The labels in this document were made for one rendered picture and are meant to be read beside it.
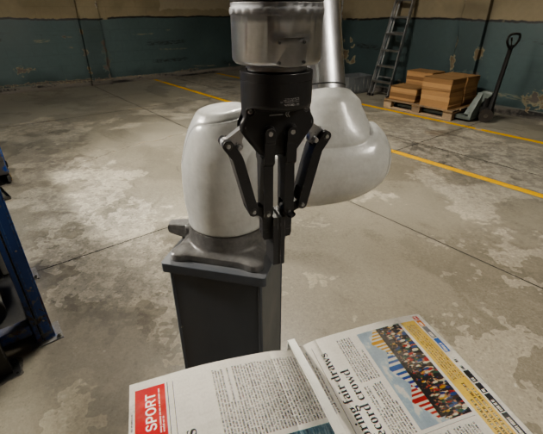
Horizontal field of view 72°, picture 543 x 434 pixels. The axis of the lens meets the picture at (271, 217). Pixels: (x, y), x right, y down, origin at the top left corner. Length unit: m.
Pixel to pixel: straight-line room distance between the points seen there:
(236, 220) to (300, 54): 0.37
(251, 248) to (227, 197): 0.12
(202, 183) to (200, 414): 0.37
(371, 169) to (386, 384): 0.39
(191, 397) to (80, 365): 1.62
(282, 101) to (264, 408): 0.31
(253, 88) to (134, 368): 1.67
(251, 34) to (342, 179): 0.38
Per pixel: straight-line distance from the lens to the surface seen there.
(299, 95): 0.39
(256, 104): 0.39
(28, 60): 9.30
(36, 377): 2.08
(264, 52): 0.37
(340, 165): 0.68
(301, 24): 0.37
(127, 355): 2.00
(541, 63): 6.96
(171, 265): 0.74
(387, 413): 0.45
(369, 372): 0.47
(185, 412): 0.43
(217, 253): 0.71
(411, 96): 6.59
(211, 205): 0.66
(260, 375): 0.46
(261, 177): 0.43
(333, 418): 0.41
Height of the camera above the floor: 1.42
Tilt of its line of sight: 29 degrees down
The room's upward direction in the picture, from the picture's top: straight up
